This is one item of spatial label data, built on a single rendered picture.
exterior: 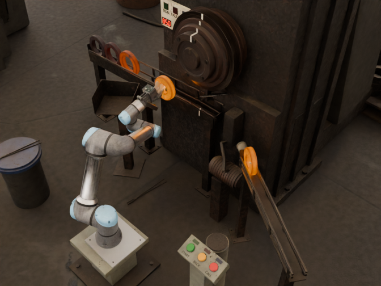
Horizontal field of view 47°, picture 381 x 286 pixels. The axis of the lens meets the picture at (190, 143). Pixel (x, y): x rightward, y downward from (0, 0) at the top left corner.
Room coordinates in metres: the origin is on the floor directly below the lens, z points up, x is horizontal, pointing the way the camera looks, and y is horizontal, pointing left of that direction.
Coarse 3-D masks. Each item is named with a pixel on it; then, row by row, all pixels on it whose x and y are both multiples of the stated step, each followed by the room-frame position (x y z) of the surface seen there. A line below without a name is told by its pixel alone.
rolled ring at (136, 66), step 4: (124, 52) 2.64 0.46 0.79; (128, 52) 2.63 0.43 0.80; (120, 56) 2.68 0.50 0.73; (124, 56) 2.67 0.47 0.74; (128, 56) 2.62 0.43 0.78; (132, 56) 2.60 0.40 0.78; (120, 60) 2.68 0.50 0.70; (124, 60) 2.68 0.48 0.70; (132, 60) 2.59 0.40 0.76; (136, 60) 2.59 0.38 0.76; (124, 64) 2.67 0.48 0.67; (136, 64) 2.58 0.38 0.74; (128, 68) 2.66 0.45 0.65; (136, 68) 2.57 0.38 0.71; (136, 72) 2.57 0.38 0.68
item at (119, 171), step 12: (108, 84) 2.41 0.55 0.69; (120, 84) 2.40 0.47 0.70; (132, 84) 2.39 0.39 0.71; (96, 96) 2.29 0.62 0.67; (108, 96) 2.40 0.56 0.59; (120, 96) 2.39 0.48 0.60; (132, 96) 2.38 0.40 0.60; (96, 108) 2.26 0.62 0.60; (108, 108) 2.27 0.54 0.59; (120, 108) 2.26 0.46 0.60; (120, 132) 2.27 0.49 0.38; (120, 156) 2.41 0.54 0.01; (132, 156) 2.30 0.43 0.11; (120, 168) 2.28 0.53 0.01; (132, 168) 2.27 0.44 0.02
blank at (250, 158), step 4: (248, 148) 1.71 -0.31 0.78; (252, 148) 1.70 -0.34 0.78; (244, 152) 1.74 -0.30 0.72; (248, 152) 1.68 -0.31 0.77; (252, 152) 1.67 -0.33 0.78; (244, 156) 1.73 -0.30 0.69; (248, 156) 1.67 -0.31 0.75; (252, 156) 1.65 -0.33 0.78; (244, 160) 1.72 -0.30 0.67; (248, 160) 1.71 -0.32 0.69; (252, 160) 1.63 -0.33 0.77; (256, 160) 1.63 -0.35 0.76; (248, 164) 1.69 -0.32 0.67; (252, 164) 1.62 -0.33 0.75; (256, 164) 1.62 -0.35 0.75; (248, 168) 1.65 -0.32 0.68; (252, 168) 1.61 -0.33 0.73; (256, 168) 1.61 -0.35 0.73; (248, 172) 1.64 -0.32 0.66; (252, 172) 1.60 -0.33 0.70; (256, 172) 1.61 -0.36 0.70
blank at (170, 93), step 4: (160, 76) 2.21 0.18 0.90; (164, 76) 2.20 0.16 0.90; (156, 80) 2.22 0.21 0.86; (160, 80) 2.19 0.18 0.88; (164, 80) 2.17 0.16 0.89; (168, 80) 2.17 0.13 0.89; (164, 84) 2.17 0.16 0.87; (168, 84) 2.15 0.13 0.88; (172, 84) 2.16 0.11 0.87; (168, 88) 2.14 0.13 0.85; (172, 88) 2.14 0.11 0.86; (164, 92) 2.18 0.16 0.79; (168, 92) 2.14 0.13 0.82; (172, 92) 2.13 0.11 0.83; (164, 96) 2.17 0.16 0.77; (168, 96) 2.14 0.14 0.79; (172, 96) 2.13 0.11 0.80
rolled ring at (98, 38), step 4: (92, 36) 2.91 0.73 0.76; (96, 36) 2.90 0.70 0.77; (92, 40) 2.92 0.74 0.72; (96, 40) 2.88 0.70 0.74; (100, 40) 2.86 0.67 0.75; (92, 44) 2.94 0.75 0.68; (100, 44) 2.85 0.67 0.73; (104, 44) 2.85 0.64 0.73; (92, 48) 2.93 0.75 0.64; (96, 48) 2.94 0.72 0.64; (96, 52) 2.91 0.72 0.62; (104, 52) 2.83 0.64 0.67; (104, 56) 2.83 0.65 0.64
